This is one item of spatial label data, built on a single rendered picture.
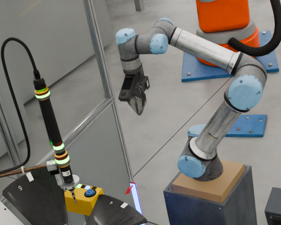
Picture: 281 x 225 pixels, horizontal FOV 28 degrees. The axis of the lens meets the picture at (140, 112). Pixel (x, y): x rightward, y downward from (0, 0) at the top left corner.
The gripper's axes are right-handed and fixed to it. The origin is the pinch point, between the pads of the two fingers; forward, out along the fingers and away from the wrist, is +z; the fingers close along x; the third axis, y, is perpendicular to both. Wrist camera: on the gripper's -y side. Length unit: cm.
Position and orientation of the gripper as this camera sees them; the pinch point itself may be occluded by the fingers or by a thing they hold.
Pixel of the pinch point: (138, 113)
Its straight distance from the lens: 228.0
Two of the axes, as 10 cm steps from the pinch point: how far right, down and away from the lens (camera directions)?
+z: 1.8, 8.5, 5.0
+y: 4.4, -5.2, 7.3
